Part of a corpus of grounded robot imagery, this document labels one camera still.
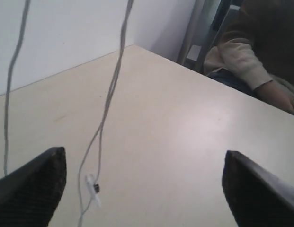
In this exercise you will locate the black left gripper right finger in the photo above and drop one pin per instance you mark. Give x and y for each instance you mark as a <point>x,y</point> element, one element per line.
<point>256,197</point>

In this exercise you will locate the seated person in brown sweater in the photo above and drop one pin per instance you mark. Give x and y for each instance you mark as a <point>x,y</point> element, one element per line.
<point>255,54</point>

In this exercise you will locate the grey metal door frame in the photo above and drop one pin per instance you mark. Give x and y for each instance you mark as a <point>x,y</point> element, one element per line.
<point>205,20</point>

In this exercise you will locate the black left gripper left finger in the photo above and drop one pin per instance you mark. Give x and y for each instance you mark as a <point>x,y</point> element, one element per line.
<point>30,195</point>

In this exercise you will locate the white wired earphones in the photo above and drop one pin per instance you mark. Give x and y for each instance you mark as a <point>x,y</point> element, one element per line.
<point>99,131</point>

